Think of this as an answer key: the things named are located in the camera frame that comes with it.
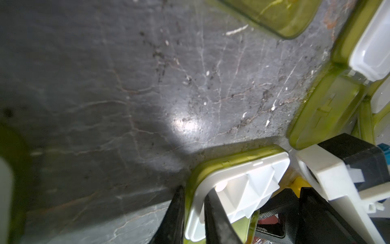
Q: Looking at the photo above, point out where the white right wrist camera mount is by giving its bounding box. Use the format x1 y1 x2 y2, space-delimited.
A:
296 133 390 244

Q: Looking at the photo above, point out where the small green pillbox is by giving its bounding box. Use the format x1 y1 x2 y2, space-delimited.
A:
1 123 31 244
287 1 390 150

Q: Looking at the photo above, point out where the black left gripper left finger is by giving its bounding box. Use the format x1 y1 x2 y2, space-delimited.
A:
149 186 185 244

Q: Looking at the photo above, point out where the large green six-cell pillbox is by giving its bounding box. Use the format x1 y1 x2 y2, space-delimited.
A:
184 145 290 244

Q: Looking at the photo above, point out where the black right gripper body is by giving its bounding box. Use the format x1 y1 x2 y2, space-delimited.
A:
255 187 365 244

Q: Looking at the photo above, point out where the yellow small pillbox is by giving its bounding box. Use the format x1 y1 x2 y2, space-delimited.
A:
280 168 312 198

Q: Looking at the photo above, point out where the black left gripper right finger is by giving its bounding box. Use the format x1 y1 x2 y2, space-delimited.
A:
204 188 242 244

